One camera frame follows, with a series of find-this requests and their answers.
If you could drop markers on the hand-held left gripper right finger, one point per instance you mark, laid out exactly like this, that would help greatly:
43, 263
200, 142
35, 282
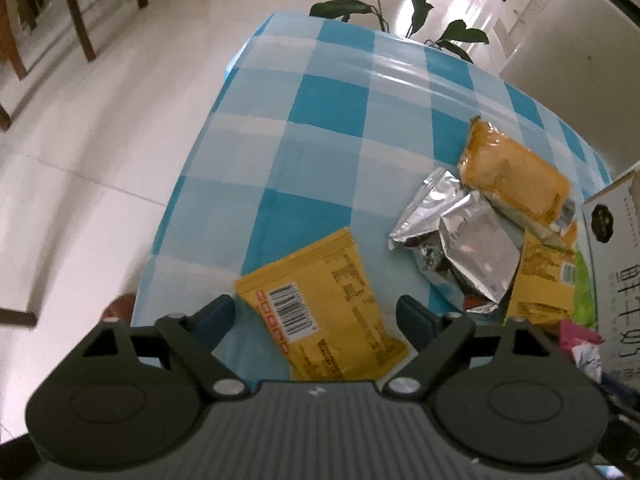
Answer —
417, 322

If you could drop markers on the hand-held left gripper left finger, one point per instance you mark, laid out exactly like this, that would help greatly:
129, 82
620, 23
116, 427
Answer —
212, 322

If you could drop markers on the yellow barcode snack packet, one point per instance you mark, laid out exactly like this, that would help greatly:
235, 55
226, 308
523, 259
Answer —
320, 300

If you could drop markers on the large silver foil packet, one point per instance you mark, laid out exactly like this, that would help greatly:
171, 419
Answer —
480, 240

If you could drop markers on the small silver foil packet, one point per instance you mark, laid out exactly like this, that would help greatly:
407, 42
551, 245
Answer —
425, 210

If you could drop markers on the yellow printed snack packet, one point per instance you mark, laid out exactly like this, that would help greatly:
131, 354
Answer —
540, 285

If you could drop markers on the pink snack packet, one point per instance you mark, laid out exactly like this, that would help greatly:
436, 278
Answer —
572, 332

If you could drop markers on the green snack packet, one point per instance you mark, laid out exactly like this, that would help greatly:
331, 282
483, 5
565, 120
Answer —
585, 290

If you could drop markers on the white crinkled snack packet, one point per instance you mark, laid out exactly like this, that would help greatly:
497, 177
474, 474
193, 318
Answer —
587, 360

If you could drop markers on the orange puffy snack packet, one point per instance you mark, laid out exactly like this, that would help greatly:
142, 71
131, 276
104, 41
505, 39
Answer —
510, 170

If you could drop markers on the white printed cardboard box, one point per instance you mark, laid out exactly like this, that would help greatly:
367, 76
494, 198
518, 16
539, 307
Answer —
615, 260

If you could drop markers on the brown wooden stool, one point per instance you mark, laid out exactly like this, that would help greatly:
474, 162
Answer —
120, 307

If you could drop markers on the dark wooden furniture base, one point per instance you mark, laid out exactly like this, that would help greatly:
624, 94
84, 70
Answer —
15, 317

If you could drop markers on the blue checked tablecloth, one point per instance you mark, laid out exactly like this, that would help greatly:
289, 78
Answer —
310, 125

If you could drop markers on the green leafy plant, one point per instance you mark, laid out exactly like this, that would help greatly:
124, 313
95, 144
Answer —
345, 7

